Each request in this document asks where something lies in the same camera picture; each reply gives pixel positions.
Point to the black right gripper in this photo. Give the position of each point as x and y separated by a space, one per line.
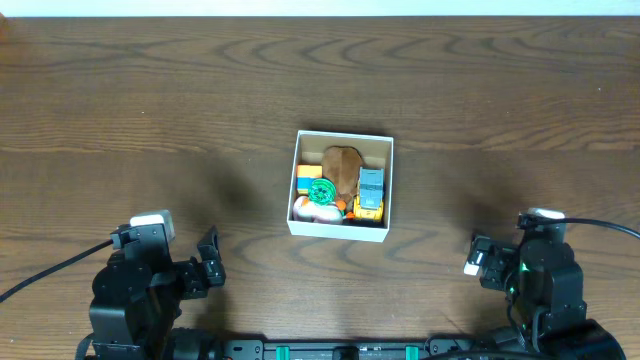
502 257

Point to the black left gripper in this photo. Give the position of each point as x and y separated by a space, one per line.
204 270

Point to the yellow grey toy truck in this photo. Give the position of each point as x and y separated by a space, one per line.
369 203

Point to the pink duck figurine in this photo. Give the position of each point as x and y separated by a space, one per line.
305 210

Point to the multicoloured puzzle cube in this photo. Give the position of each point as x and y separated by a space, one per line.
305 176

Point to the green round spinner toy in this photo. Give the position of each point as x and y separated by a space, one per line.
322 191

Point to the white cardboard box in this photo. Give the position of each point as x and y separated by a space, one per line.
376 151

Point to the brown plush toy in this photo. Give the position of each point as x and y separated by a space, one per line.
341 166

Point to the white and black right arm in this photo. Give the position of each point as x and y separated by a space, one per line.
545 286

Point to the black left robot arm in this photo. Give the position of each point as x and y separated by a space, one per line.
137 298

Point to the black mounting rail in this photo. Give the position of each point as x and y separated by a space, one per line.
350 347

